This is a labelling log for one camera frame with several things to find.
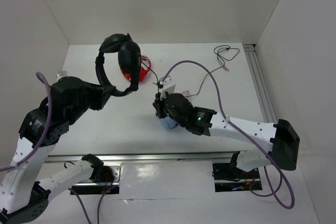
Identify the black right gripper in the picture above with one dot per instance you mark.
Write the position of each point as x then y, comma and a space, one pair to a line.
158, 104

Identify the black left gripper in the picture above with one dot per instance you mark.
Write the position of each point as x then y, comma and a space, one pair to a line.
101, 93

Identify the black headset with microphone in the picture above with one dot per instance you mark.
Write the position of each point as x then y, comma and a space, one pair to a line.
129, 59

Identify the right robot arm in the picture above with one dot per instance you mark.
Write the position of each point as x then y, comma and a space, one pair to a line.
276, 143

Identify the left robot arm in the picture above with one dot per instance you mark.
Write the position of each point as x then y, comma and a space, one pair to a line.
24, 197

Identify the pink blue cat-ear headphones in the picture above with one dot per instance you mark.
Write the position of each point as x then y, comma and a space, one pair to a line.
167, 123

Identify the red headphones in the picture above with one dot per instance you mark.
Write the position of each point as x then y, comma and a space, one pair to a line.
145, 69

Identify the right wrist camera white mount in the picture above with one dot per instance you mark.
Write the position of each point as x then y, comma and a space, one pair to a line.
166, 86

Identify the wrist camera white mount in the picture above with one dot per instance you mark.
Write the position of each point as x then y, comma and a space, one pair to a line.
61, 74
166, 86

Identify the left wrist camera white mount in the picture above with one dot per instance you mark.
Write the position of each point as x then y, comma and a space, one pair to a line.
61, 74

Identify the aluminium front rail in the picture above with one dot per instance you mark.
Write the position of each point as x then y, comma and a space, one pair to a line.
163, 157

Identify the aluminium rail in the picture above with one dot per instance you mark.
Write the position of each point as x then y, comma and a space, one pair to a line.
163, 157
259, 83

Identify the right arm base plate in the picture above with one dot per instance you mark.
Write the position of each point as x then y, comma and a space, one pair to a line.
231, 179

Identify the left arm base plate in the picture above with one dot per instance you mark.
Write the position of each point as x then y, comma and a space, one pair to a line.
105, 181

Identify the aluminium right side rail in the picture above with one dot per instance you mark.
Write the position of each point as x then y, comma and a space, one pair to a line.
259, 83

